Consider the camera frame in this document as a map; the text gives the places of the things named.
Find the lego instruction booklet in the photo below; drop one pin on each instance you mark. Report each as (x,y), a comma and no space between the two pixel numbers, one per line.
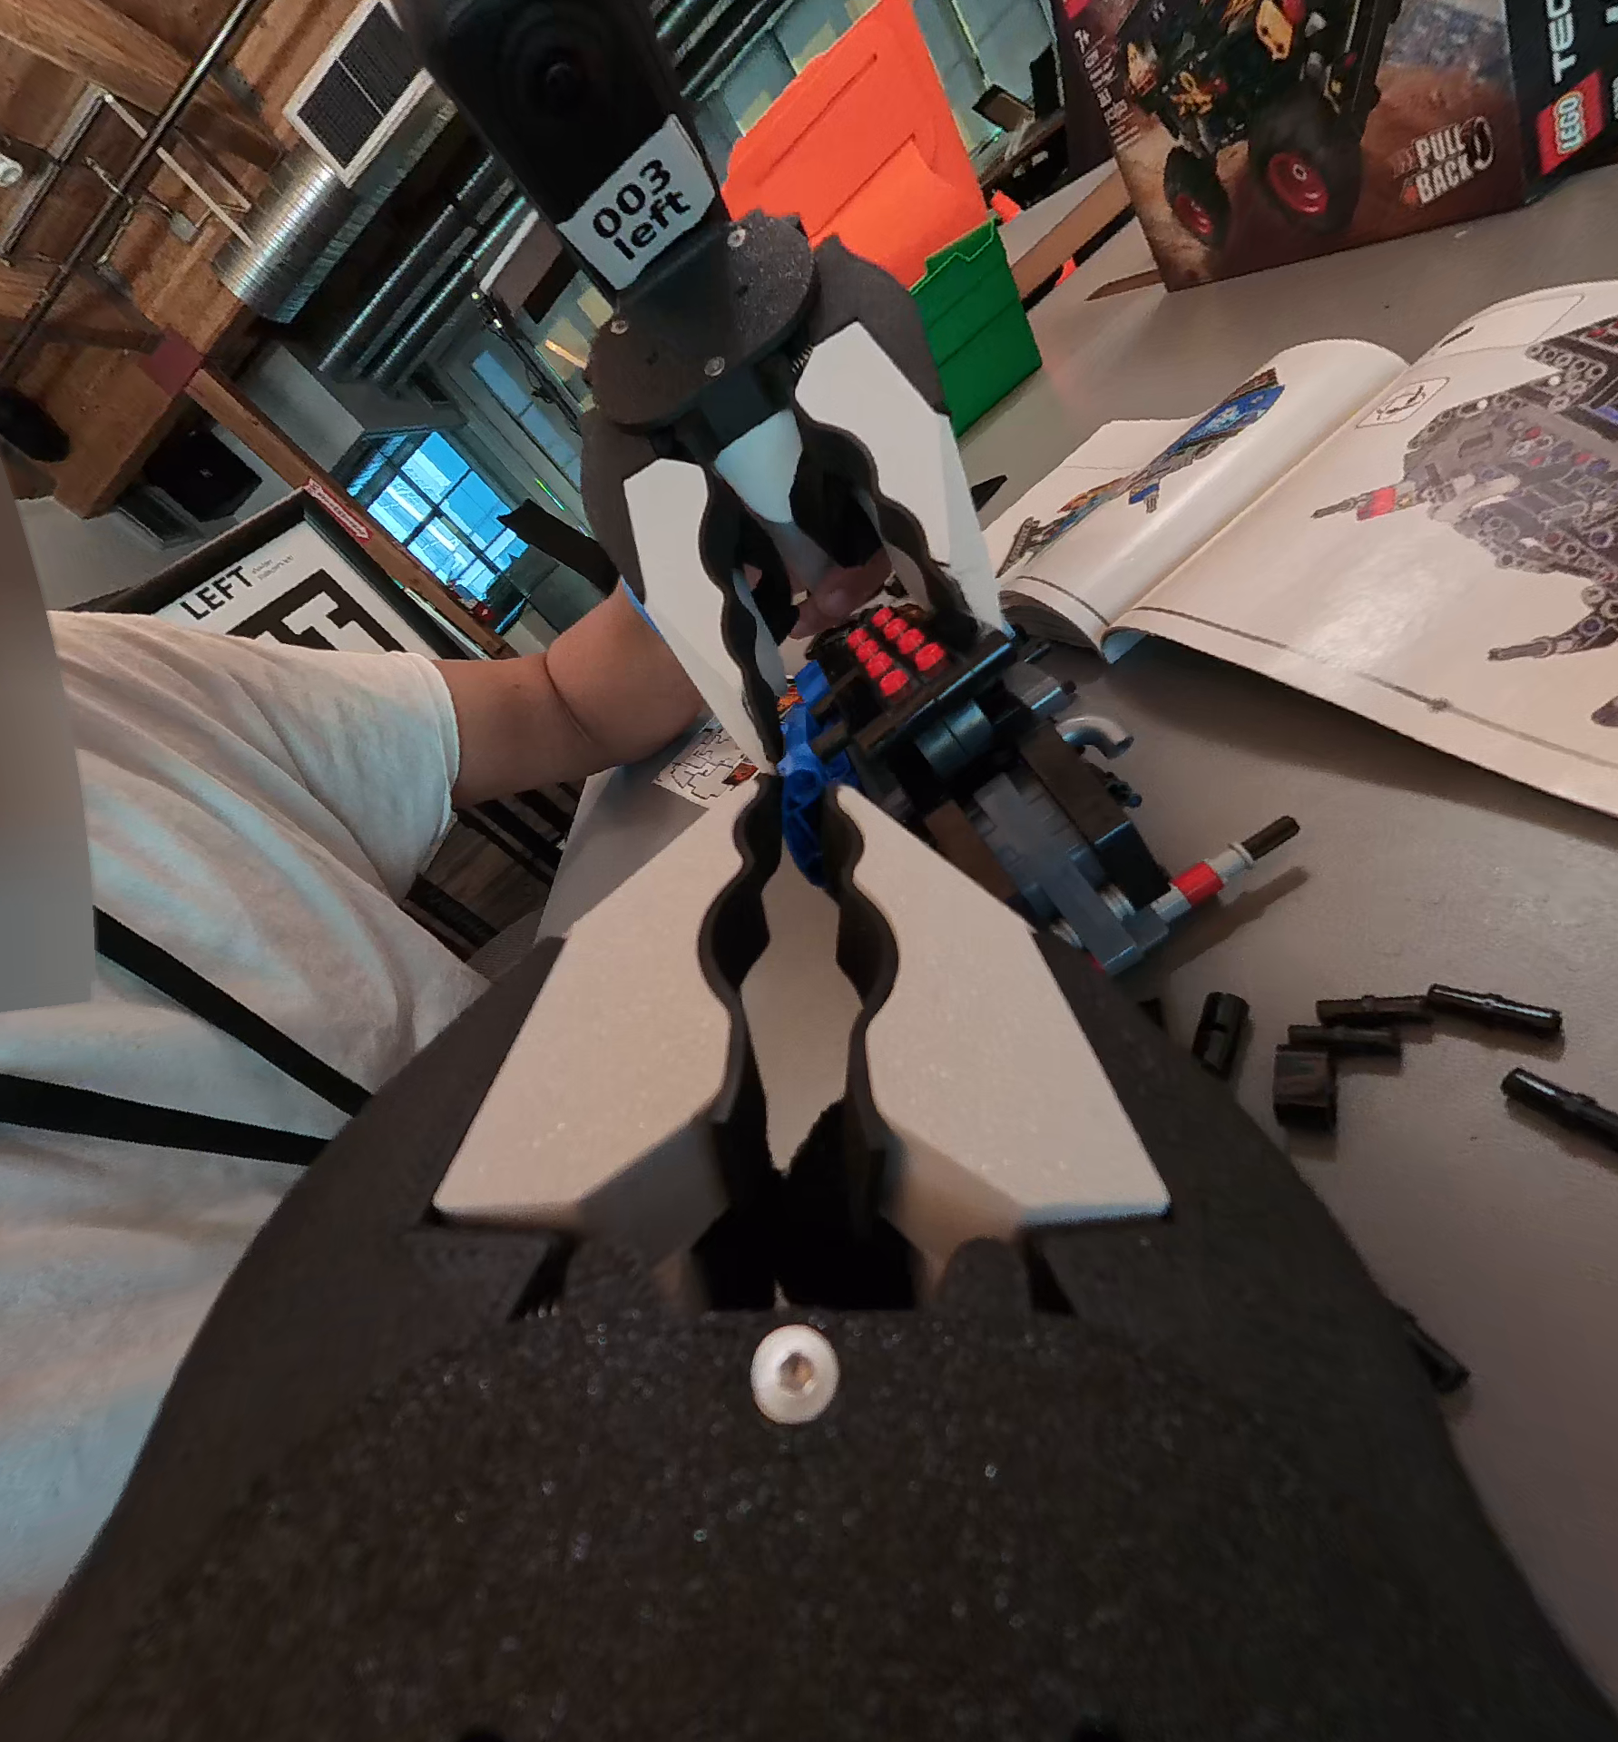
(1298,585)

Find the green plastic bin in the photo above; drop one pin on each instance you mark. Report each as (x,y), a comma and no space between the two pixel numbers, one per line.
(979,339)

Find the lego truck model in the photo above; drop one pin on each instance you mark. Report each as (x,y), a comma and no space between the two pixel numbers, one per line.
(1013,803)

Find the person's left hand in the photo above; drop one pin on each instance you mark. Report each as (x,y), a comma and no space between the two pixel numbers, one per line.
(836,598)

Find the blue wristband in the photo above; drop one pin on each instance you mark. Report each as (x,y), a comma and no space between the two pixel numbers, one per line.
(642,613)

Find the metal air duct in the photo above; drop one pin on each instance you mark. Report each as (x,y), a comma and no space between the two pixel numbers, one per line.
(271,231)

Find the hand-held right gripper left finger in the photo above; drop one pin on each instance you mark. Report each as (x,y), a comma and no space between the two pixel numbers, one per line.
(592,1075)

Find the window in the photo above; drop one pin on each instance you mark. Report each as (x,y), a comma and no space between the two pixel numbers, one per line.
(435,510)

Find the white wall vent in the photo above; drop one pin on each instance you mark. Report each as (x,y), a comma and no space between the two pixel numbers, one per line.
(366,87)

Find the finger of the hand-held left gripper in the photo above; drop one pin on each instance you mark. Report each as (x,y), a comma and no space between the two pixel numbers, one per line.
(925,462)
(679,572)

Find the wooden post red label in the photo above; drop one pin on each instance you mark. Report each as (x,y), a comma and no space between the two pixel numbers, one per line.
(333,510)

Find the printed truck toy box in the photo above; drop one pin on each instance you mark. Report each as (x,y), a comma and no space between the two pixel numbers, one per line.
(1298,149)

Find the black white marker sign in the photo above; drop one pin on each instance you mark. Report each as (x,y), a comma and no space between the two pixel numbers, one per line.
(279,598)

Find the sticker sheet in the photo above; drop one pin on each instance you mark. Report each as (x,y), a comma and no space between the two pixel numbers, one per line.
(707,775)

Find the person's left forearm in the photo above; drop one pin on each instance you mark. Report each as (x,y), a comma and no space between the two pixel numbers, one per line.
(564,693)

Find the orange plastic bin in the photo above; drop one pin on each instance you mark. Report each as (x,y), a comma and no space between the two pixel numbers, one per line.
(864,149)

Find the black lego connector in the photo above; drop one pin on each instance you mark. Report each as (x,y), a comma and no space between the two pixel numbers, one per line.
(1220,1034)

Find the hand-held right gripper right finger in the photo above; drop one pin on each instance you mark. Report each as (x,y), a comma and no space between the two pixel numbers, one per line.
(1013,1075)

